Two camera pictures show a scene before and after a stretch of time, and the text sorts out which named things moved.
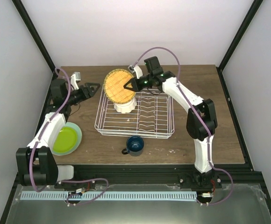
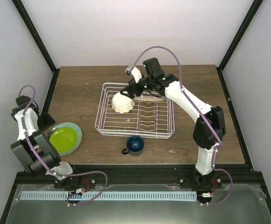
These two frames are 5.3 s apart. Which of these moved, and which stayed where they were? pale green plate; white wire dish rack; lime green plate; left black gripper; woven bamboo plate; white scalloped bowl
Moved: left black gripper; woven bamboo plate
Stayed: lime green plate; white scalloped bowl; pale green plate; white wire dish rack
